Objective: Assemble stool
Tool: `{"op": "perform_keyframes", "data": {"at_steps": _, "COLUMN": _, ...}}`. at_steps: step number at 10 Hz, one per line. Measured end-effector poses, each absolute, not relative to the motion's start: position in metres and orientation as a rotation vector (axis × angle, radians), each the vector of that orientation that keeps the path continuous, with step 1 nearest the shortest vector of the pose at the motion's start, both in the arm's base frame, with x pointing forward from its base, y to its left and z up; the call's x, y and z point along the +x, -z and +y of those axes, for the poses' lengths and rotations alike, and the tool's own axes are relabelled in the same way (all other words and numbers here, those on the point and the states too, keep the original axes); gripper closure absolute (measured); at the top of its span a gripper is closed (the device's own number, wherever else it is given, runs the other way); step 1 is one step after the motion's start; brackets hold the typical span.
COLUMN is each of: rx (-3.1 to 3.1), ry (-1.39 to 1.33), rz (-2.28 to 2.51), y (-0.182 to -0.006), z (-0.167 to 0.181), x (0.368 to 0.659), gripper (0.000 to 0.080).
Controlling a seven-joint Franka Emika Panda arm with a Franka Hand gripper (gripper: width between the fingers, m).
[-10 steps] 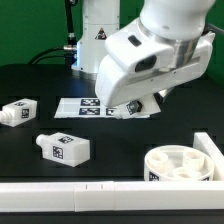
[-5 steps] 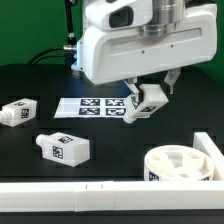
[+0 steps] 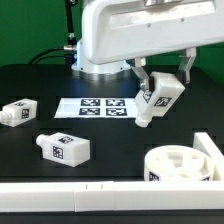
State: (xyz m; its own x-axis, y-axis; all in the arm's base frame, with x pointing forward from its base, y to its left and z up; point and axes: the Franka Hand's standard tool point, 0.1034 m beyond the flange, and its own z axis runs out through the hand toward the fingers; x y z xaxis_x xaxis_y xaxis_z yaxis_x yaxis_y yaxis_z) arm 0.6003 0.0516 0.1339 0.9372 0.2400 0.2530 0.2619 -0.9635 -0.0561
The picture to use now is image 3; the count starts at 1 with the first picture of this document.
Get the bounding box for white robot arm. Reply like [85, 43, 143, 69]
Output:
[77, 0, 224, 84]

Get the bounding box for white front fence rail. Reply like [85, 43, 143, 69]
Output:
[0, 181, 224, 212]

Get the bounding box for black cable pole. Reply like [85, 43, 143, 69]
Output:
[64, 0, 78, 65]

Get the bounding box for white round stool seat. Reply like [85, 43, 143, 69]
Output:
[144, 145, 215, 181]

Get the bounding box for white fence rail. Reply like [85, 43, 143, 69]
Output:
[0, 181, 224, 212]
[193, 132, 224, 181]

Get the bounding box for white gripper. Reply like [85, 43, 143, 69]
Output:
[82, 0, 224, 91]

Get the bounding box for white right fence rail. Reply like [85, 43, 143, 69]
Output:
[193, 132, 224, 181]

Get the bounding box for black floor cables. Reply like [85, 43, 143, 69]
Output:
[28, 46, 73, 65]

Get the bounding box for white paper marker sheet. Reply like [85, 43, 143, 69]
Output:
[55, 98, 137, 118]

